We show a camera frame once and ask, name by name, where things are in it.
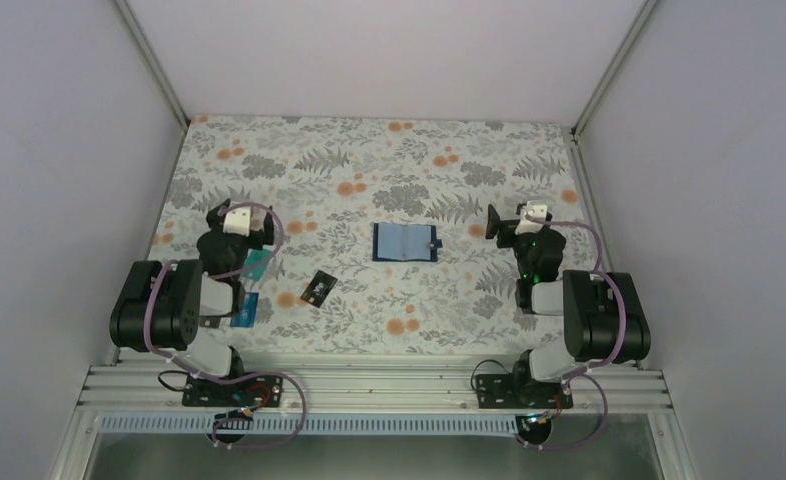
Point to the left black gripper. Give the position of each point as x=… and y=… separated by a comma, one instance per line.
x=219, y=216

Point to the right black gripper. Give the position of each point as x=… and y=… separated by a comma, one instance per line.
x=507, y=229

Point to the teal green credit card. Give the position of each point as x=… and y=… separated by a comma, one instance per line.
x=256, y=264

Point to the blue credit card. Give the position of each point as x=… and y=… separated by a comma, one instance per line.
x=246, y=316

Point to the blue leather card holder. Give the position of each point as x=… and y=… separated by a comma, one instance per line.
x=405, y=243

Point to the black credit card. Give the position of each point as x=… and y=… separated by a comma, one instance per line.
x=214, y=322

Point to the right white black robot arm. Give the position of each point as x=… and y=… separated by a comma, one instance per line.
x=603, y=318

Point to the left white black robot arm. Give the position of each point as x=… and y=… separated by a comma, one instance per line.
x=160, y=305

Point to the floral patterned table mat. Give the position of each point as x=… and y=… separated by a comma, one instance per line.
x=331, y=179

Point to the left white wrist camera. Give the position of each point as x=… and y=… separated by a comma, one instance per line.
x=244, y=221

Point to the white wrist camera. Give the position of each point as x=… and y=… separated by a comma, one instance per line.
x=534, y=217
x=244, y=221

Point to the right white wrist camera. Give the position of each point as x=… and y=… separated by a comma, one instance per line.
x=534, y=217

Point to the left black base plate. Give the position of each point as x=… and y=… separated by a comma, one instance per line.
x=260, y=391

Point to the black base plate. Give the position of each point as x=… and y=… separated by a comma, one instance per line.
x=260, y=391
x=505, y=391

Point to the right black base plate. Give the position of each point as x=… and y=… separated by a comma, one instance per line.
x=505, y=391

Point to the slotted cable duct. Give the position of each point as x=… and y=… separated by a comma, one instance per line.
x=315, y=424

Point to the aluminium rail frame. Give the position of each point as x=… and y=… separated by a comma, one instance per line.
x=371, y=383

